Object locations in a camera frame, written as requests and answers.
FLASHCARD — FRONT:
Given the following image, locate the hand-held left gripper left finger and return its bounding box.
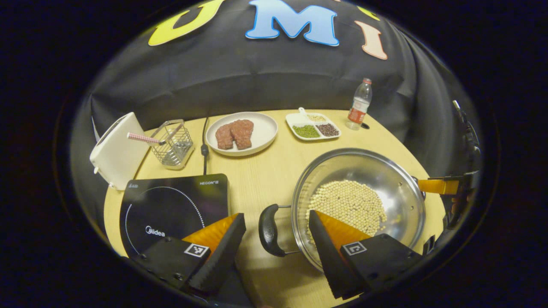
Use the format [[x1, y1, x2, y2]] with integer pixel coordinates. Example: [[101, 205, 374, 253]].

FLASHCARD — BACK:
[[128, 213, 247, 298]]

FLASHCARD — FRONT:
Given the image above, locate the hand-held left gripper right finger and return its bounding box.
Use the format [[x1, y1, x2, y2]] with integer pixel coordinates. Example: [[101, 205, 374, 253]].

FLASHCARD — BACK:
[[308, 210, 424, 300]]

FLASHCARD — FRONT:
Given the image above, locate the steel pot with black handle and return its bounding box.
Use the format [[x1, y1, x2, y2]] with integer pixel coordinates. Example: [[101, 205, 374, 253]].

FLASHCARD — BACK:
[[259, 148, 427, 273]]

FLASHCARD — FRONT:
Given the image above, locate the black induction cooktop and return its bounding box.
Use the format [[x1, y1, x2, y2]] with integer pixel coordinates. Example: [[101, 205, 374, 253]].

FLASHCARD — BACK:
[[119, 173, 232, 259]]

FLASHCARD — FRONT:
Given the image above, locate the black metal stand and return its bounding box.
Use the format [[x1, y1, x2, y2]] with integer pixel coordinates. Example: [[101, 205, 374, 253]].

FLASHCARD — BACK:
[[452, 99, 482, 172]]

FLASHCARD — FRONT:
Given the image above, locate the pile of yellow soybeans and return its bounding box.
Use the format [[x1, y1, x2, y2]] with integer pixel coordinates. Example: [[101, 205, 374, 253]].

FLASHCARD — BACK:
[[306, 180, 388, 246]]

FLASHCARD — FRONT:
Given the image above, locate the clear red label water bottle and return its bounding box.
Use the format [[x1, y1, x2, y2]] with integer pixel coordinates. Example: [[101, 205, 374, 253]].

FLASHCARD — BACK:
[[345, 77, 373, 131]]

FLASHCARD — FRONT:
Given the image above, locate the raw red meat slice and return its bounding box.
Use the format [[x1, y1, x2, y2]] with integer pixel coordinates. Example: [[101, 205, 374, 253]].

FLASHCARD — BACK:
[[230, 119, 255, 150], [215, 124, 235, 150]]

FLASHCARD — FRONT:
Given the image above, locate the pile of green mung beans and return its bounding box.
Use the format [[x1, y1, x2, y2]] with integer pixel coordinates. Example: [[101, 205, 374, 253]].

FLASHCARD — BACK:
[[292, 124, 321, 139]]

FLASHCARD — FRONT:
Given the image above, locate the white round plate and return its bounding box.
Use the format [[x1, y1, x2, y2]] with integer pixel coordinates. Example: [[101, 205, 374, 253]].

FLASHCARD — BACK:
[[205, 112, 279, 157]]

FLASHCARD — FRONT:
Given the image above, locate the pink striped stick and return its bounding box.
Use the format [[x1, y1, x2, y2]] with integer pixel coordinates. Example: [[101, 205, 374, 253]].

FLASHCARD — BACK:
[[127, 132, 165, 145]]

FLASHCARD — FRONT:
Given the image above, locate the white divided dish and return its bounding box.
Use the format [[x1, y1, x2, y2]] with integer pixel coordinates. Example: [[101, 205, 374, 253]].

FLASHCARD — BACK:
[[285, 107, 342, 141]]

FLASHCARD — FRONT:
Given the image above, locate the white toaster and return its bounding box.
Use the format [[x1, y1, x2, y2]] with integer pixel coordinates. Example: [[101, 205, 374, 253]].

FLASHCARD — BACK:
[[89, 112, 148, 191]]

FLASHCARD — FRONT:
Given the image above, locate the black backdrop cloth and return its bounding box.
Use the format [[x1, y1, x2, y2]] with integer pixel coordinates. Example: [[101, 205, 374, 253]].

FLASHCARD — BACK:
[[71, 0, 482, 223]]

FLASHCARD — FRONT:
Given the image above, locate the black power cable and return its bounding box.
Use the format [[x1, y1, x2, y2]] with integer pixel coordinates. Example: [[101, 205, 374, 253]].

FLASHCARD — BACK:
[[200, 115, 211, 176]]

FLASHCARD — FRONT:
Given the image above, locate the steel wire basket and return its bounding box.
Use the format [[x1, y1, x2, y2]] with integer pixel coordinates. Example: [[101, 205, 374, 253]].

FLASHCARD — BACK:
[[150, 119, 195, 171]]

